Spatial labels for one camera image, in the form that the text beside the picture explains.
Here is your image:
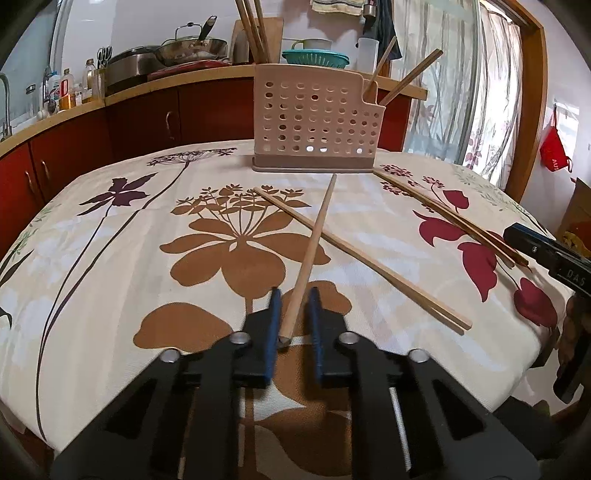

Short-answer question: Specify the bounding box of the red hanging bag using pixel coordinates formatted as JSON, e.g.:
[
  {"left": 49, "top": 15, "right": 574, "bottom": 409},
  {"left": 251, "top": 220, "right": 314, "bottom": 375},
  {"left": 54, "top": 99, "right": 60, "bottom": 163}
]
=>
[{"left": 540, "top": 106, "right": 573, "bottom": 173}]

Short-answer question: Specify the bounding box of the floral curtain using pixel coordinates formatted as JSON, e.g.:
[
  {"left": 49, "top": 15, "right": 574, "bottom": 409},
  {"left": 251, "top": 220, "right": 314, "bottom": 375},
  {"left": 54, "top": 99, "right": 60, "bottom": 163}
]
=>
[{"left": 392, "top": 1, "right": 523, "bottom": 189}]

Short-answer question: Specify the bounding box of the floral tablecloth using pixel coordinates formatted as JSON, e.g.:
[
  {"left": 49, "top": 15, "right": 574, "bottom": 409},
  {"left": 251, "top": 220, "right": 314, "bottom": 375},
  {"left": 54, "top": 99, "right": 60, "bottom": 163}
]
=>
[{"left": 0, "top": 140, "right": 576, "bottom": 480}]

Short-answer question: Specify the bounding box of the wooden countertop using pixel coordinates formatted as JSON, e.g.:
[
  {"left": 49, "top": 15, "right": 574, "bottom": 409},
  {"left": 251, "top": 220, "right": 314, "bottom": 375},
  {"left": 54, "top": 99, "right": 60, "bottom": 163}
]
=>
[{"left": 0, "top": 64, "right": 429, "bottom": 158}]

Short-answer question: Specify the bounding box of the clear plastic jug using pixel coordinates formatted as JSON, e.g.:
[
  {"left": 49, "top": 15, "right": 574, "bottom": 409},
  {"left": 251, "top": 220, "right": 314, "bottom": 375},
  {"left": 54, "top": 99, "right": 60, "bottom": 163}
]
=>
[{"left": 356, "top": 37, "right": 380, "bottom": 74}]

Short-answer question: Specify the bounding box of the pink perforated utensil holder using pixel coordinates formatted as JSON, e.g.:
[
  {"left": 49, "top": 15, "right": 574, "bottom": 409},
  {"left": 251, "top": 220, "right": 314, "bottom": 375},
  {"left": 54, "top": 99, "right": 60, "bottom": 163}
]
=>
[{"left": 252, "top": 64, "right": 386, "bottom": 173}]

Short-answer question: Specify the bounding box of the dark hanging cloth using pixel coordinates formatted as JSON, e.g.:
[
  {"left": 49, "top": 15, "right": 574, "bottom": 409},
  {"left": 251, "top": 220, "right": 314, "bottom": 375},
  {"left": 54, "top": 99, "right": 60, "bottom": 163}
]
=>
[{"left": 362, "top": 0, "right": 397, "bottom": 58}]

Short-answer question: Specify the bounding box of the teal plastic colander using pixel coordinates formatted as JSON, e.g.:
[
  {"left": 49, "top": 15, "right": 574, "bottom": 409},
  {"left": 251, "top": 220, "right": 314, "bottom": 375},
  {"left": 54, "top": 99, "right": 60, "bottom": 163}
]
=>
[{"left": 281, "top": 49, "right": 349, "bottom": 69}]

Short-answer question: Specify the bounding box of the yellow hanging towel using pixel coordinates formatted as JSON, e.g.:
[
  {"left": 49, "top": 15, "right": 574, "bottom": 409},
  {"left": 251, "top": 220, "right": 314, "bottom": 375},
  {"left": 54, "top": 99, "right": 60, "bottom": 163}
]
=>
[{"left": 310, "top": 0, "right": 366, "bottom": 17}]

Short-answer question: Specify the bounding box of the chrome sink faucet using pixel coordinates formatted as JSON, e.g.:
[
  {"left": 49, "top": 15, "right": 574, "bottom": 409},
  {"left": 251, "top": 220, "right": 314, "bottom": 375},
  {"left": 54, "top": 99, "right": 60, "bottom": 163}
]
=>
[{"left": 0, "top": 73, "right": 12, "bottom": 140}]

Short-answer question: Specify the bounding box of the wooden cutting board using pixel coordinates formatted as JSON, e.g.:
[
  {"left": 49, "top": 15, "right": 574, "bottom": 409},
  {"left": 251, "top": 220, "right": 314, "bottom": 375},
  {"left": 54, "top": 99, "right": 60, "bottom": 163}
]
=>
[{"left": 228, "top": 17, "right": 284, "bottom": 63}]

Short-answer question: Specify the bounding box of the black cooking pot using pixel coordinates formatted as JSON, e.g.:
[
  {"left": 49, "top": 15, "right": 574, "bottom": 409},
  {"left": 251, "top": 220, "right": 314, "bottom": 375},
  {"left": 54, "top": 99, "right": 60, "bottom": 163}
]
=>
[{"left": 105, "top": 45, "right": 163, "bottom": 89}]

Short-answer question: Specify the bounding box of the steel wok with lid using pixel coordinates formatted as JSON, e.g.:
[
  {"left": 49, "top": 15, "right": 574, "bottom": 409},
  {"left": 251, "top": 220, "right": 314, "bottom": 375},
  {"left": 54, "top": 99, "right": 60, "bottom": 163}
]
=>
[{"left": 155, "top": 15, "right": 228, "bottom": 67}]

